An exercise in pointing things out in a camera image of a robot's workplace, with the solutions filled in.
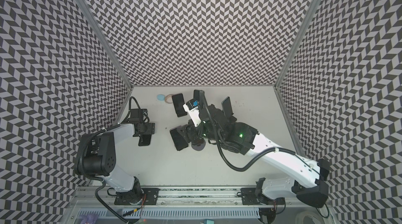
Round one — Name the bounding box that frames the front left black phone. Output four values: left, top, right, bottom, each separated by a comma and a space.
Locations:
170, 128, 188, 151

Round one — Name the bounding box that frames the back right black phone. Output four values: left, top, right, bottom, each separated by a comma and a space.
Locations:
222, 96, 233, 118

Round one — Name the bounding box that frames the back centre black phone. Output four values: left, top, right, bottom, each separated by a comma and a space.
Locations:
193, 89, 204, 100

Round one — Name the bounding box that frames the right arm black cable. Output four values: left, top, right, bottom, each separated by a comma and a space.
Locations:
198, 90, 297, 173

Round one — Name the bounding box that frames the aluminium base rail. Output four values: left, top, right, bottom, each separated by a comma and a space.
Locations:
69, 186, 311, 207

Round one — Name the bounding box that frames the light blue round disc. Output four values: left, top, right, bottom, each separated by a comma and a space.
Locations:
157, 94, 165, 101

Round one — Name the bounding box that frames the grey round stand centre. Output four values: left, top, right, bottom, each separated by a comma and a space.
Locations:
191, 141, 206, 151

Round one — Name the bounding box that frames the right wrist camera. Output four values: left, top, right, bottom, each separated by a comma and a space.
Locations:
183, 98, 202, 127

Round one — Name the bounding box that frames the patterned screen phone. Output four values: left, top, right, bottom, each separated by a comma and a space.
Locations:
138, 135, 152, 146

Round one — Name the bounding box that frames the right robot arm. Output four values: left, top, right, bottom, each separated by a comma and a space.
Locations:
170, 104, 330, 208

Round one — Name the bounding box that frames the back left black phone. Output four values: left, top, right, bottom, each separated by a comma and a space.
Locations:
172, 93, 187, 118

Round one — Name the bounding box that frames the black square phone stand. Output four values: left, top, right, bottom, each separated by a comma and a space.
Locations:
227, 115, 237, 123

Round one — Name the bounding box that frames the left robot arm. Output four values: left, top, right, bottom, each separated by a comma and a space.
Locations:
74, 109, 159, 206

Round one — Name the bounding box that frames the black phone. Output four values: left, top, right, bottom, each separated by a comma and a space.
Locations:
193, 89, 204, 100
172, 93, 187, 118
222, 96, 233, 118
170, 128, 188, 151

